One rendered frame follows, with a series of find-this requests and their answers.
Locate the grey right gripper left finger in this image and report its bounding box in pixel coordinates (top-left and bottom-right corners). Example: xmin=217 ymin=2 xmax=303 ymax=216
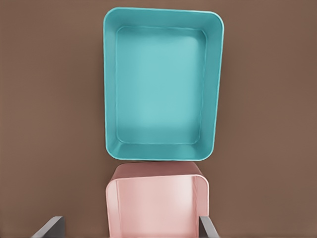
xmin=31 ymin=216 xmax=65 ymax=238

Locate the pink rectangular tray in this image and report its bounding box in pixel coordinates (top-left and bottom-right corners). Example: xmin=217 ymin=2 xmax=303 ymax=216
xmin=105 ymin=161 xmax=211 ymax=238

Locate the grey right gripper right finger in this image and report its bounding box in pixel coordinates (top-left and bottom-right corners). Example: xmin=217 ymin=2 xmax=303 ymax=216
xmin=199 ymin=216 xmax=219 ymax=238

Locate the teal rectangular tray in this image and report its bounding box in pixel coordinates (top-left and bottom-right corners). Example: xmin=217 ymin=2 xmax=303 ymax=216
xmin=103 ymin=6 xmax=226 ymax=162

